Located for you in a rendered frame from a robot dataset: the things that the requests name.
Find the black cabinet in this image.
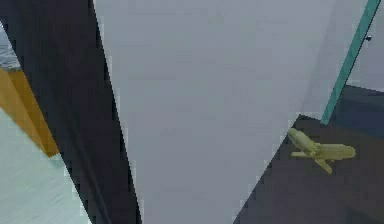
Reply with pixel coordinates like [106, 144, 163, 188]
[0, 0, 143, 224]

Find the yellow toy airplane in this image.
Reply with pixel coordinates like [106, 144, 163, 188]
[287, 127, 357, 175]

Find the teal room door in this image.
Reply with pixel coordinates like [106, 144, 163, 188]
[320, 0, 382, 126]

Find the orange wooden board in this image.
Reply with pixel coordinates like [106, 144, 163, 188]
[0, 67, 60, 159]

